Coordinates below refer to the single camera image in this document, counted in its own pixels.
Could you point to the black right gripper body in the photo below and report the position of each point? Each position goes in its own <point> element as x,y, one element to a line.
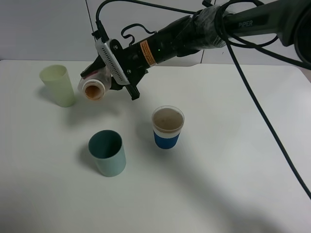
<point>140,56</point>

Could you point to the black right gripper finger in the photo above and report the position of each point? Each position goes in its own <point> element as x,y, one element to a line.
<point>96,65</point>
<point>133,91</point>

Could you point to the clear plastic drink bottle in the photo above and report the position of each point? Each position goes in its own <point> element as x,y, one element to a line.
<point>95,85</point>

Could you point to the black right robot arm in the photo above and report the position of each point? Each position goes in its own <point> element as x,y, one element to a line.
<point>211,27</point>

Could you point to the light green plastic cup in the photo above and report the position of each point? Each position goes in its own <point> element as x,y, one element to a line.
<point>57,81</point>

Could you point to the clear cup with blue sleeve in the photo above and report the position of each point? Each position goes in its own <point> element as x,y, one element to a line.
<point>167,122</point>

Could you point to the teal green plastic cup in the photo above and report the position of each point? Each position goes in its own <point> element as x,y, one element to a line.
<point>106,147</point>

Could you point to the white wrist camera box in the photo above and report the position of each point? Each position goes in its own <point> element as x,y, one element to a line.
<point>104,51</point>

